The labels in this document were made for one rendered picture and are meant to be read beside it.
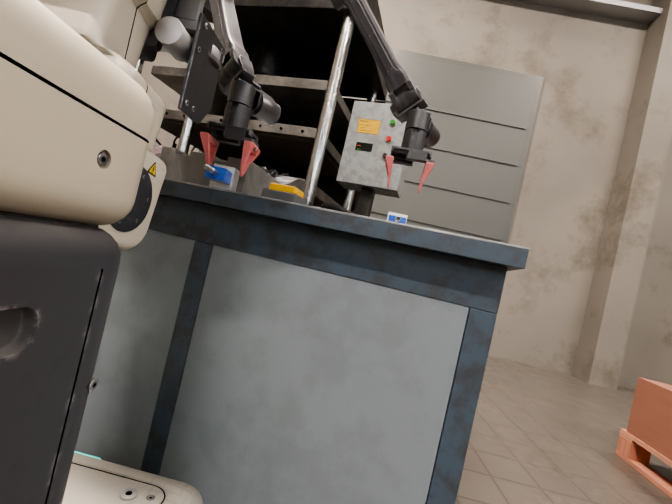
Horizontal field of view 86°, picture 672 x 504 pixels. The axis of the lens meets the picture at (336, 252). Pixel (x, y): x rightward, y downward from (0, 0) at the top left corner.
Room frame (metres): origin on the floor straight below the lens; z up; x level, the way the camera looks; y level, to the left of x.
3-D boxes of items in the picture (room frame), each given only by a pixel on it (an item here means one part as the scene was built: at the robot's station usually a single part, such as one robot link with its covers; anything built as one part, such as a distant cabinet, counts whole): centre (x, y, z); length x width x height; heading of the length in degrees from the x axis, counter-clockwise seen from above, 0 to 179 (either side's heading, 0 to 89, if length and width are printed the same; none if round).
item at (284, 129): (2.19, 0.63, 1.26); 1.10 x 0.74 x 0.05; 74
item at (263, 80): (2.20, 0.63, 1.51); 1.10 x 0.70 x 0.05; 74
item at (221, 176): (0.78, 0.29, 0.83); 0.13 x 0.05 x 0.05; 178
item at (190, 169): (1.14, 0.31, 0.87); 0.50 x 0.26 x 0.14; 164
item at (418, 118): (0.93, -0.13, 1.10); 0.07 x 0.06 x 0.07; 145
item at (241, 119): (0.81, 0.29, 0.96); 0.10 x 0.07 x 0.07; 88
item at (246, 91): (0.82, 0.29, 1.02); 0.07 x 0.06 x 0.07; 142
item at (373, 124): (1.75, -0.09, 0.73); 0.30 x 0.22 x 1.47; 74
